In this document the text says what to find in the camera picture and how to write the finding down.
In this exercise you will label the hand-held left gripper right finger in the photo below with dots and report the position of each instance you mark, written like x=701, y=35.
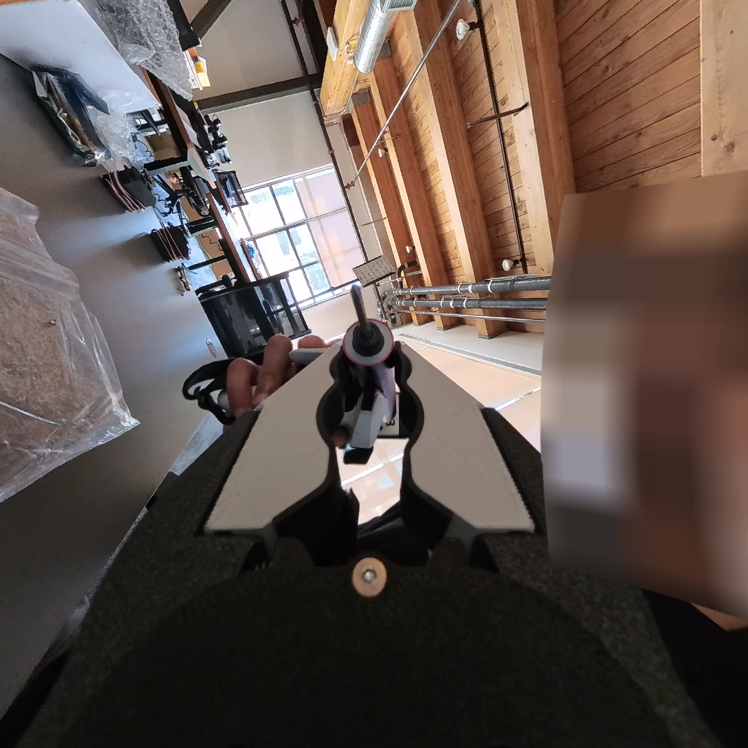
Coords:
x=467, y=456

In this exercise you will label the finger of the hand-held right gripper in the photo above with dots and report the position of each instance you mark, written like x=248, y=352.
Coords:
x=367, y=426

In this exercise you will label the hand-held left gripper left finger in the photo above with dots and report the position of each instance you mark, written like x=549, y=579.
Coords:
x=280, y=444

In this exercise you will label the red electric screwdriver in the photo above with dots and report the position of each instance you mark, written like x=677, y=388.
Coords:
x=367, y=345

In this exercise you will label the grey desk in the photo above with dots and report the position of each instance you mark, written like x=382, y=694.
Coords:
x=117, y=245

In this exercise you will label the person's right hand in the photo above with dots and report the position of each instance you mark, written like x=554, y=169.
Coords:
x=272, y=374

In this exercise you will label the white printed sign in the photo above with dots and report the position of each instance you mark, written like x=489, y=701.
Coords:
x=374, y=270

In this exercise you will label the large paned window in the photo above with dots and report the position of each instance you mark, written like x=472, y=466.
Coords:
x=304, y=234

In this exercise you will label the grey ceiling pipe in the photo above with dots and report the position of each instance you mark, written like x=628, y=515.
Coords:
x=502, y=304
x=502, y=285

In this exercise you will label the ceiling spot lamp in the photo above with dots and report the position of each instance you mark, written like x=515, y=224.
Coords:
x=464, y=29
x=509, y=264

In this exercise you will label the clear plastic bag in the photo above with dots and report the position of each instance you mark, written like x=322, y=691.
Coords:
x=47, y=350

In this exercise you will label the wooden edged table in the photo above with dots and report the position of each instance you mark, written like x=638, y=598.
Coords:
x=174, y=111

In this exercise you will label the black parts in plastic bag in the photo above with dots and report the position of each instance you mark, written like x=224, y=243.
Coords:
x=76, y=111

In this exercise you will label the bubble wrap sheet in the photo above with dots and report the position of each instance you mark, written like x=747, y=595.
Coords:
x=155, y=41

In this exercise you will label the silver ventilation duct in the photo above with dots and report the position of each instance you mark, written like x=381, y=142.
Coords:
x=374, y=35

